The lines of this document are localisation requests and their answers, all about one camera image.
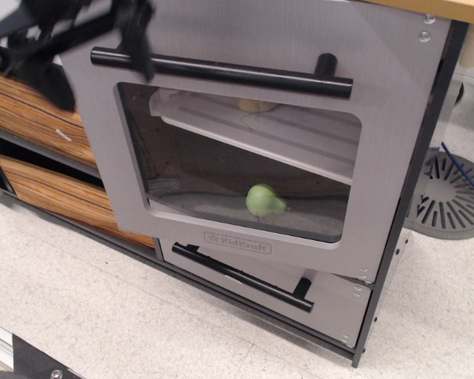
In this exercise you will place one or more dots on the yellow toy potato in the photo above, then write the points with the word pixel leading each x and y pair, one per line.
pixel 255 106

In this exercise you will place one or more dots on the wooden countertop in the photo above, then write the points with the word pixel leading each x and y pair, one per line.
pixel 458 10

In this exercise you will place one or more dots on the grey toy oven door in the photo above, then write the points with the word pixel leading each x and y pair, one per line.
pixel 173 184

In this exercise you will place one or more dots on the upper wood-pattern fabric bin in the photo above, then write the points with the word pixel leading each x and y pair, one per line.
pixel 26 114

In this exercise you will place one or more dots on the black toy kitchen frame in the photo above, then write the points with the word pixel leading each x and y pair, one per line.
pixel 445 93

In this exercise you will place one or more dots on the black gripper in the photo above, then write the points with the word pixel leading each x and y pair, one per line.
pixel 36 31

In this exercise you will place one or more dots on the black plate with screw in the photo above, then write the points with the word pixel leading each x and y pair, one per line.
pixel 30 362

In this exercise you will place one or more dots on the black oven door handle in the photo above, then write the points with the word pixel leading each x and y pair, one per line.
pixel 322 82

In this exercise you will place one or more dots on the grey slotted round base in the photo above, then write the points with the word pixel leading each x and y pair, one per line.
pixel 443 201

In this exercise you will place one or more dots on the green toy pear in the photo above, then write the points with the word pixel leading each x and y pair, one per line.
pixel 262 200

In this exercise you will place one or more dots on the lower wood-pattern fabric bin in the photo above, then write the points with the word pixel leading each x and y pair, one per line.
pixel 60 189

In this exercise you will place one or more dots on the white oven shelf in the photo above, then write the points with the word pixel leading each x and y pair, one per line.
pixel 318 141

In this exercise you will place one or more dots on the grey lower drawer front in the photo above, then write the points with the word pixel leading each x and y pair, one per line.
pixel 324 302

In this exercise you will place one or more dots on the wood-pattern fabric bin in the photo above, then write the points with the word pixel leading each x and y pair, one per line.
pixel 26 114
pixel 60 189

